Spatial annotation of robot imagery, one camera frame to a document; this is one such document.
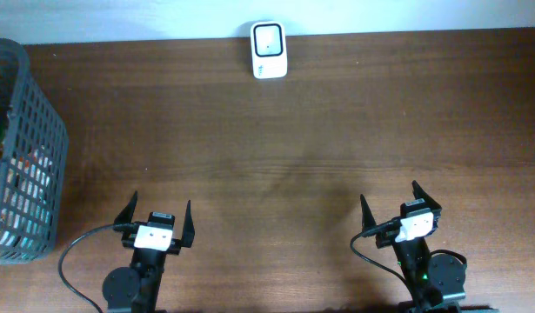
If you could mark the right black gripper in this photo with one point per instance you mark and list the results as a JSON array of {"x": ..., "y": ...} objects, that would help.
[{"x": 417, "y": 193}]

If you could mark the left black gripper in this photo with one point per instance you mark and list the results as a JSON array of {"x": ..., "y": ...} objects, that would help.
[{"x": 187, "y": 234}]

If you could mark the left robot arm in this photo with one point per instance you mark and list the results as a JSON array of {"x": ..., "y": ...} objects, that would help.
[{"x": 135, "y": 288}]

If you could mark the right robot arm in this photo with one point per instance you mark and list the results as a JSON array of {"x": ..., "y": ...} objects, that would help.
[{"x": 434, "y": 279}]

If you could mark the white barcode scanner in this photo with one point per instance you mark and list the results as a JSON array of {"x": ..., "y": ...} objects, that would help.
[{"x": 268, "y": 50}]

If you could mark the grey plastic mesh basket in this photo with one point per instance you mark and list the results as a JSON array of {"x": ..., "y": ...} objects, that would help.
[{"x": 33, "y": 153}]

